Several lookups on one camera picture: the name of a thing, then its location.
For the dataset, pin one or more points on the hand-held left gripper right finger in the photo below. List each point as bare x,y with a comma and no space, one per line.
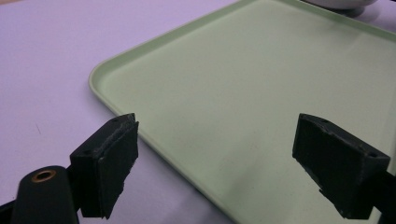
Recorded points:
339,168

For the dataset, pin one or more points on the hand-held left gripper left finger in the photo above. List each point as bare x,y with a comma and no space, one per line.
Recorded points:
106,168

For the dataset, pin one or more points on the light green plastic tray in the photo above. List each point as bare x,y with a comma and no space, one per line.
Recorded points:
249,93

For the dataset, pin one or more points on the white bowl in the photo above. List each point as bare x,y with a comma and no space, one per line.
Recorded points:
342,4

